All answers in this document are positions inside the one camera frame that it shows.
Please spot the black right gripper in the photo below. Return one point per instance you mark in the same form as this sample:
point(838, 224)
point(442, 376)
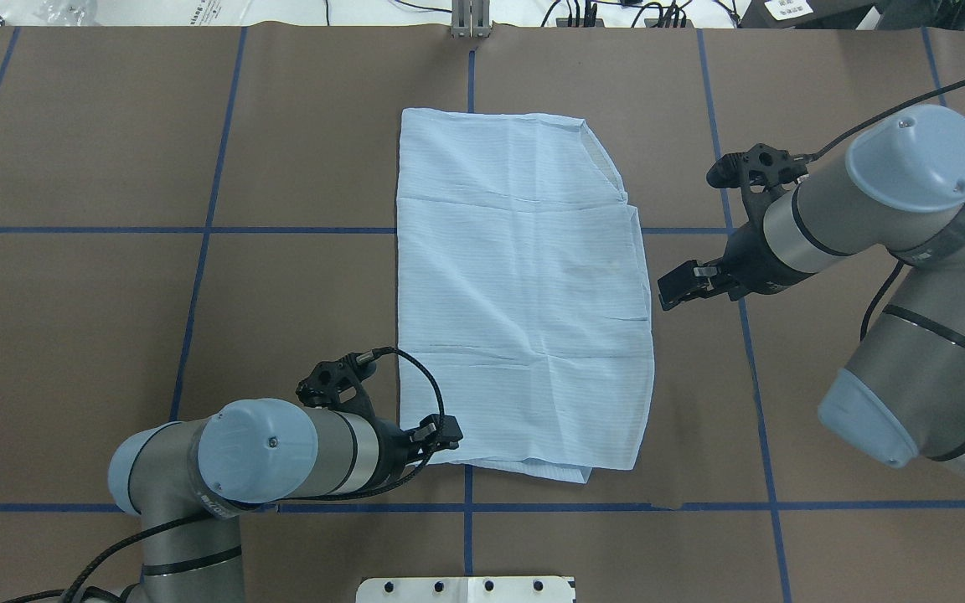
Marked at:
point(748, 265)

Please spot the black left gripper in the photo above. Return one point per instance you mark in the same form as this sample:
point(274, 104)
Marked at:
point(389, 450)

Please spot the light blue button shirt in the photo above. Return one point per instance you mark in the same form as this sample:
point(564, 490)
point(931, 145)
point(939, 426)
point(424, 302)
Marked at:
point(522, 285)

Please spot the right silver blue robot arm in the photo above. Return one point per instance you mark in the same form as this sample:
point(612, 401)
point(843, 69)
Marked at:
point(900, 184)

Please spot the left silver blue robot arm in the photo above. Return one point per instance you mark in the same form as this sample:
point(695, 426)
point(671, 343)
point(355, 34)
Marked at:
point(190, 481)

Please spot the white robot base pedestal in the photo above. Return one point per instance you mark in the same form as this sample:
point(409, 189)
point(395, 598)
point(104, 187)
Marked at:
point(509, 588)

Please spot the grey aluminium frame post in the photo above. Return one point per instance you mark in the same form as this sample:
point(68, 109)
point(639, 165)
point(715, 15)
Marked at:
point(471, 19)

